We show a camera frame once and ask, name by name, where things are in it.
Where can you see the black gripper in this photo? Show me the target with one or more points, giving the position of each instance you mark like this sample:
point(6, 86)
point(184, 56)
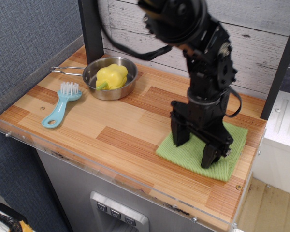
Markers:
point(206, 122)

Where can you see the green cloth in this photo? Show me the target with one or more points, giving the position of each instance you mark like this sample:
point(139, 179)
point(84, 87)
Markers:
point(189, 155)

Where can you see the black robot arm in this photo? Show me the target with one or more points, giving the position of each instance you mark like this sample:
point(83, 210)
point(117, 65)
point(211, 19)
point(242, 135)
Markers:
point(187, 25)

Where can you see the white side cabinet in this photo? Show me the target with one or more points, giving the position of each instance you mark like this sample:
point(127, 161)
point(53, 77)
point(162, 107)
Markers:
point(272, 162)

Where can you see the yellow toy bell pepper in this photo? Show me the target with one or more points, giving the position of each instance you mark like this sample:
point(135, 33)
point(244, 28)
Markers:
point(111, 77)

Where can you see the silver dispenser button panel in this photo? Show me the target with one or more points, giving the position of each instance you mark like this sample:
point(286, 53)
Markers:
point(112, 216)

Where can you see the silver toy fridge cabinet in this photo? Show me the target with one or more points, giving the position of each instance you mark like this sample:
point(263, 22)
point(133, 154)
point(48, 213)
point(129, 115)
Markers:
point(132, 194)

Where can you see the light blue dish brush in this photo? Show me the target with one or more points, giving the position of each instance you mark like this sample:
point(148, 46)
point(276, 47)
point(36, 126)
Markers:
point(69, 92)

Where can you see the yellow object at corner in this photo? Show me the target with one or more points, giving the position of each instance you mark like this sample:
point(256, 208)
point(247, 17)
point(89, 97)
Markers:
point(25, 227)

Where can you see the black right frame post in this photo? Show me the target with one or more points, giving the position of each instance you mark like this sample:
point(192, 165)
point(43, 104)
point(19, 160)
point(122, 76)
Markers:
point(277, 82)

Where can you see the black frame post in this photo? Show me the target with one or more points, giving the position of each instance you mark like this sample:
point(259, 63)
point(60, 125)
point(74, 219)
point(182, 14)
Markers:
point(277, 82)
point(91, 28)

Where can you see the steel pan with wire handle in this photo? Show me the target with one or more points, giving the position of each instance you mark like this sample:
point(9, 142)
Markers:
point(89, 78)

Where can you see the black left frame post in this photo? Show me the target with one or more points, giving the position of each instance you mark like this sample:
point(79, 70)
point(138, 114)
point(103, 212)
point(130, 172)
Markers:
point(91, 28)

